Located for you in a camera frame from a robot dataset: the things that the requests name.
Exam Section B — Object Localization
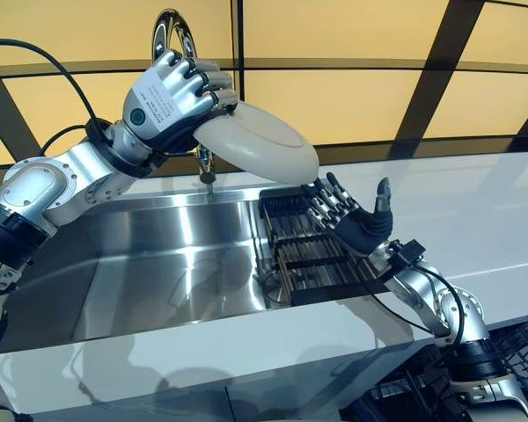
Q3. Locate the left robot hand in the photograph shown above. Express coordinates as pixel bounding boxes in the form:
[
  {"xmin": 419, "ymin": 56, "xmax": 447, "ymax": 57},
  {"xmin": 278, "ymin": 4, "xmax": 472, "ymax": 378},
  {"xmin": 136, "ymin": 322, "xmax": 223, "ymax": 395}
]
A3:
[{"xmin": 122, "ymin": 49, "xmax": 238, "ymax": 153}]

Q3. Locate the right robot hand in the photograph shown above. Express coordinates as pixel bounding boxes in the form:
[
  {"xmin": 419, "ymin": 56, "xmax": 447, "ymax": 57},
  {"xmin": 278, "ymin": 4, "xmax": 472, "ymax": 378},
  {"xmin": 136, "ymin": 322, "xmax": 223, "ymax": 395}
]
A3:
[{"xmin": 302, "ymin": 172, "xmax": 395, "ymax": 256}]

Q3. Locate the cream round plate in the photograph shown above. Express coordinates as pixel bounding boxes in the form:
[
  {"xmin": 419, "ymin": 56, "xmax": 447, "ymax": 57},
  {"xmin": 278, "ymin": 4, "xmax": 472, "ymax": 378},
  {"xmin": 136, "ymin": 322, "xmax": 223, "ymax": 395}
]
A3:
[{"xmin": 193, "ymin": 101, "xmax": 320, "ymax": 186}]

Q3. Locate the black steel roll-up drying rack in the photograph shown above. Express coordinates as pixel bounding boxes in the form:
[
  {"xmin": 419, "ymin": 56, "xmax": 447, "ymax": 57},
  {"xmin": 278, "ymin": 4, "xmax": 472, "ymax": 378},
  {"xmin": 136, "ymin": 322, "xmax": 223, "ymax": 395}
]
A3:
[{"xmin": 258, "ymin": 186, "xmax": 391, "ymax": 308}]

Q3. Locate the chrome kitchen faucet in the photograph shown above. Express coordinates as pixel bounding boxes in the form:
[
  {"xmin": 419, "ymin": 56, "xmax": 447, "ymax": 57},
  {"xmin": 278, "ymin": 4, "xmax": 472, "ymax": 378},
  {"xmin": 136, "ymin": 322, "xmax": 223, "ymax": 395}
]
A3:
[{"xmin": 150, "ymin": 11, "xmax": 217, "ymax": 185}]

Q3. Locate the steel sink drain strainer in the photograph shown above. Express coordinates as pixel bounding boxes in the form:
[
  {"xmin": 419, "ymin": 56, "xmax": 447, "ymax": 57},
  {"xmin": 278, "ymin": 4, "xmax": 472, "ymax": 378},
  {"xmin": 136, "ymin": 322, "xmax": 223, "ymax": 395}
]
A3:
[{"xmin": 258, "ymin": 270, "xmax": 294, "ymax": 307}]

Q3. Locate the dark framed yellow window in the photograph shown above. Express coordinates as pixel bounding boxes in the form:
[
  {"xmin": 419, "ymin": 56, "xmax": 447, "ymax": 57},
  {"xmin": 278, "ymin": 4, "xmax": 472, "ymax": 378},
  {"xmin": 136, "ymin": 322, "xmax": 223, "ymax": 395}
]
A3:
[{"xmin": 0, "ymin": 0, "xmax": 528, "ymax": 171}]

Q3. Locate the stainless steel sink basin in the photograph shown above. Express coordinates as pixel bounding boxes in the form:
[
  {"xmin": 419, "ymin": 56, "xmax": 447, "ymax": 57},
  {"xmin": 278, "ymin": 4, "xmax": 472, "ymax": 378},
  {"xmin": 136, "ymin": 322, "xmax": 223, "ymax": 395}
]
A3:
[{"xmin": 0, "ymin": 186, "xmax": 382, "ymax": 355}]

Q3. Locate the white cabinet door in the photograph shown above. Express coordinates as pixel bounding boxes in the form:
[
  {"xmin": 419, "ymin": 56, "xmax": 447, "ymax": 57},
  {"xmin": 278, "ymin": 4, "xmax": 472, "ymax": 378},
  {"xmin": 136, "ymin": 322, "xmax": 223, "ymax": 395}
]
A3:
[
  {"xmin": 224, "ymin": 342, "xmax": 428, "ymax": 422},
  {"xmin": 21, "ymin": 382, "xmax": 230, "ymax": 422}
]

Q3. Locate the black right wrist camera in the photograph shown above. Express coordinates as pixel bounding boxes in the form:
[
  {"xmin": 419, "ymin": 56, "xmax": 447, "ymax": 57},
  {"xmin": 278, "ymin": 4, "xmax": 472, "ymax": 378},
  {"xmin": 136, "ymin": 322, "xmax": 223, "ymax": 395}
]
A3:
[{"xmin": 389, "ymin": 239, "xmax": 426, "ymax": 267}]

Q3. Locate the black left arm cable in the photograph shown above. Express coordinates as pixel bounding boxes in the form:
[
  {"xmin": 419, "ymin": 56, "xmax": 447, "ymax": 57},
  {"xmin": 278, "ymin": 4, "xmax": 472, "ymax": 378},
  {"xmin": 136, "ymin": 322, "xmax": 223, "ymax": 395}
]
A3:
[{"xmin": 0, "ymin": 38, "xmax": 100, "ymax": 155}]

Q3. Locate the dishwasher wire rack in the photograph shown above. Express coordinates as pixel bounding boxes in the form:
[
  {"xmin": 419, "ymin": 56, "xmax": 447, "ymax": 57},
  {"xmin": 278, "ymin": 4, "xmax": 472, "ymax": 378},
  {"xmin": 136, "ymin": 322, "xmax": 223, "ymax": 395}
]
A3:
[{"xmin": 488, "ymin": 316, "xmax": 528, "ymax": 383}]

